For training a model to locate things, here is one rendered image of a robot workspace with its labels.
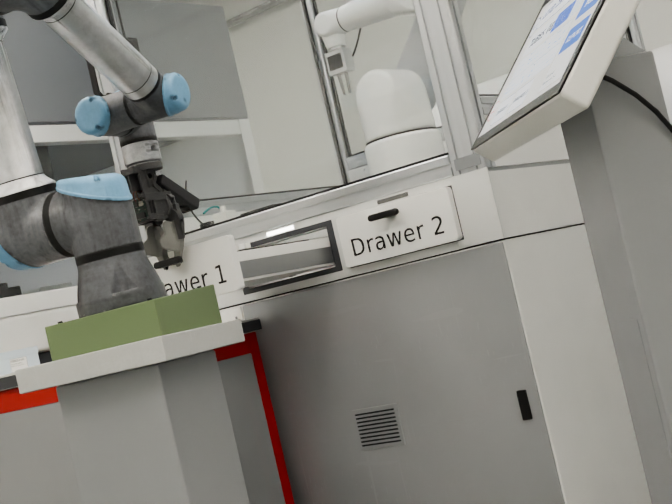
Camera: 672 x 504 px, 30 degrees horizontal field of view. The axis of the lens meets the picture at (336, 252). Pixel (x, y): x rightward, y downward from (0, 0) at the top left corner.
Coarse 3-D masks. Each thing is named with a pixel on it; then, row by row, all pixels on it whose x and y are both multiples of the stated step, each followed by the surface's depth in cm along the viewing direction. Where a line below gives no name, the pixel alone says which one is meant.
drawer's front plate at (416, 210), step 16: (432, 192) 254; (448, 192) 252; (384, 208) 261; (400, 208) 259; (416, 208) 256; (432, 208) 254; (448, 208) 252; (352, 224) 266; (368, 224) 264; (384, 224) 261; (400, 224) 259; (416, 224) 257; (432, 224) 254; (448, 224) 252; (384, 240) 262; (416, 240) 257; (432, 240) 255; (448, 240) 252; (352, 256) 267; (368, 256) 265; (384, 256) 262
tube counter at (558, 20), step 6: (576, 0) 195; (570, 6) 198; (576, 6) 192; (564, 12) 200; (570, 12) 195; (558, 18) 203; (564, 18) 197; (552, 24) 206; (558, 24) 200; (552, 30) 203; (546, 36) 206
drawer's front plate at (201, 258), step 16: (208, 240) 248; (224, 240) 245; (192, 256) 251; (208, 256) 248; (224, 256) 246; (160, 272) 257; (176, 272) 254; (192, 272) 251; (208, 272) 249; (224, 272) 246; (240, 272) 246; (176, 288) 255; (224, 288) 247; (240, 288) 245
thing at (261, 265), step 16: (320, 240) 271; (240, 256) 249; (256, 256) 253; (272, 256) 257; (288, 256) 261; (304, 256) 265; (320, 256) 269; (256, 272) 252; (272, 272) 256; (288, 272) 260; (304, 272) 279
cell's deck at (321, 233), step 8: (560, 160) 275; (568, 160) 278; (488, 168) 250; (496, 168) 252; (504, 168) 255; (512, 168) 258; (312, 232) 284; (320, 232) 308; (280, 240) 290; (288, 240) 298; (296, 240) 300
